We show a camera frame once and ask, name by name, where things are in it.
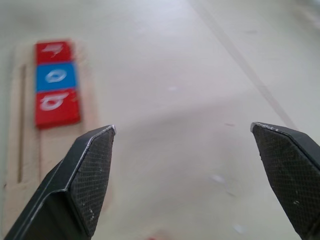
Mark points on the blue letter block o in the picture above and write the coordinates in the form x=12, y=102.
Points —
x=55, y=77

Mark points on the red letter block r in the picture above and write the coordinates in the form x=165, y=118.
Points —
x=53, y=51

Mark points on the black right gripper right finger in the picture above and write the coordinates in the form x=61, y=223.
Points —
x=290, y=175

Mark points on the wooden letter tray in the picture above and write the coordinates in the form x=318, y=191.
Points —
x=27, y=140

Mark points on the red letter block b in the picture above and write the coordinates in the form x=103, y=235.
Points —
x=57, y=107

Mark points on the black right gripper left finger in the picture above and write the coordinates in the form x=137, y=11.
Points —
x=75, y=190

